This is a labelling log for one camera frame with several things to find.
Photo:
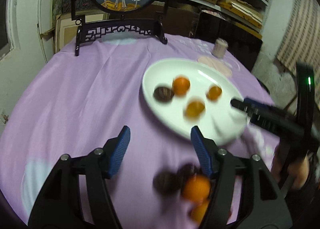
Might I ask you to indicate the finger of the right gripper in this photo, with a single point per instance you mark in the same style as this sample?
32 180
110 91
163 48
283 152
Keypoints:
255 103
247 109

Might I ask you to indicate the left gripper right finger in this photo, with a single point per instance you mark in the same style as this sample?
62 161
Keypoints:
261 204

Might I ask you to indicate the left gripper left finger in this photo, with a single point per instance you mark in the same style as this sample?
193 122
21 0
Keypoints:
58 203

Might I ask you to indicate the orange fruit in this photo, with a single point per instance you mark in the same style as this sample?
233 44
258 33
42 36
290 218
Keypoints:
214 93

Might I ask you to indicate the yellow orange small citrus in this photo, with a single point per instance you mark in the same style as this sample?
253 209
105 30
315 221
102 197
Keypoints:
195 107

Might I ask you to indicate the orange mandarin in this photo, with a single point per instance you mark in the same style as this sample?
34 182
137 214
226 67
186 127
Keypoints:
180 85
196 189

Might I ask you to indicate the dark plum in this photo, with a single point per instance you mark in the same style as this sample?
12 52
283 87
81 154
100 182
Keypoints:
188 170

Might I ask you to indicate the dark water chestnut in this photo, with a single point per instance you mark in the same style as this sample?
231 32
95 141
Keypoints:
167 183
163 94

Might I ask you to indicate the person's right hand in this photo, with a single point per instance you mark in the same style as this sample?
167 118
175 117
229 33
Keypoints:
299 170

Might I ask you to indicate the white oval plate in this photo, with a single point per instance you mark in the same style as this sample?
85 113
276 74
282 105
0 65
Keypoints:
207 103

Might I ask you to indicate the pink beverage can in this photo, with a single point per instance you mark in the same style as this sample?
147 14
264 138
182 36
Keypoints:
220 48

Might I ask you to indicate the patterned hanging cloth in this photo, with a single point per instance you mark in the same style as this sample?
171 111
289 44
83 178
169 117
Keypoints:
301 39

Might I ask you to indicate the purple printed tablecloth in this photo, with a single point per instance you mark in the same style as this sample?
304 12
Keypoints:
76 103

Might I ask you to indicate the round deer screen ornament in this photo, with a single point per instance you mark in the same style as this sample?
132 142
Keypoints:
120 1

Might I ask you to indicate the framed picture leaning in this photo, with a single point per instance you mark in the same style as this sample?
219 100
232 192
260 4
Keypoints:
65 29

